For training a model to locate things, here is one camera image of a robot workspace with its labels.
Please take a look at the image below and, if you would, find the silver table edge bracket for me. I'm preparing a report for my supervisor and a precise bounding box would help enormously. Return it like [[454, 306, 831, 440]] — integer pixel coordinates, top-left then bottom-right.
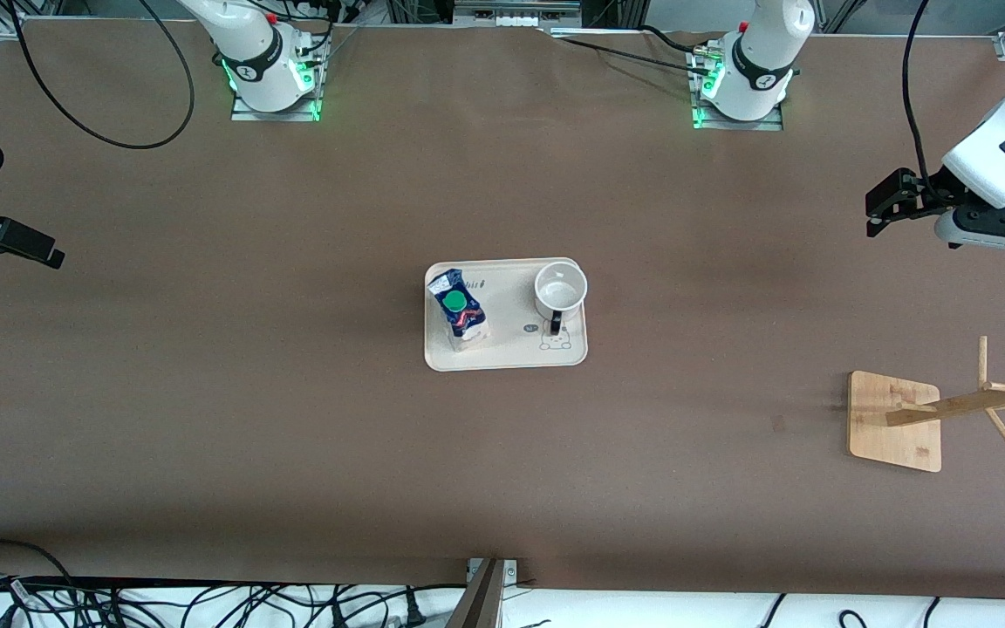
[[466, 558, 519, 587]]

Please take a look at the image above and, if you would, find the black table cable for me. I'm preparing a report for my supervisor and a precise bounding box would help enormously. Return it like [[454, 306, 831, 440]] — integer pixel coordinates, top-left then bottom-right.
[[546, 24, 726, 78]]

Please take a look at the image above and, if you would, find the beige rabbit print tray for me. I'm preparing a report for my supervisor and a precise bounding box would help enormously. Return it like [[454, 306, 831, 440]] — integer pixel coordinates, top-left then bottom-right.
[[424, 257, 589, 372]]

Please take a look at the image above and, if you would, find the white smiley mug black handle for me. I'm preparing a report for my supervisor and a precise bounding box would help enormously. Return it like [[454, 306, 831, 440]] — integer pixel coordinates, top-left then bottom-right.
[[534, 263, 589, 337]]

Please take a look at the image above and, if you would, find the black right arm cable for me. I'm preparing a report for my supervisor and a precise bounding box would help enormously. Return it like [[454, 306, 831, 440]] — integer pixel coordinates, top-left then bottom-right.
[[0, 0, 196, 210]]

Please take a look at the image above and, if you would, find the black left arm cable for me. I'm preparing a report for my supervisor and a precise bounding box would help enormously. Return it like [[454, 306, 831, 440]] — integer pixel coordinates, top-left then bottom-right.
[[902, 0, 940, 206]]

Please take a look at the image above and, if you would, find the blue milk carton green cap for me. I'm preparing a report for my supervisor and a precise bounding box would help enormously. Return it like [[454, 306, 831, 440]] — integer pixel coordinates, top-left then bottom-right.
[[427, 269, 491, 352]]

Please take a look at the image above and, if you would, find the wooden mug stand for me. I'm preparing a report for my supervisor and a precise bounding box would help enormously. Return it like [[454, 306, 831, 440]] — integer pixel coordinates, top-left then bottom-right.
[[847, 336, 1005, 474]]

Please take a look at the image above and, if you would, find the grey camera stand post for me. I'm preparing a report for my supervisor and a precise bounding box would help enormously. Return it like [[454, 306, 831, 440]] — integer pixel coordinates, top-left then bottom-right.
[[446, 558, 505, 628]]

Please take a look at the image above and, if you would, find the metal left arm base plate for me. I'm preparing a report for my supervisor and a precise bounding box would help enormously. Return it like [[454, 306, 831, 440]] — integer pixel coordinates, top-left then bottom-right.
[[690, 44, 784, 132]]

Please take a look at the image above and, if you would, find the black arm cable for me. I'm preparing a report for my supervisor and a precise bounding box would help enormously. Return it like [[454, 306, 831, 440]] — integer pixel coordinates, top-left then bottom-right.
[[902, 0, 940, 206], [0, 0, 196, 210]]

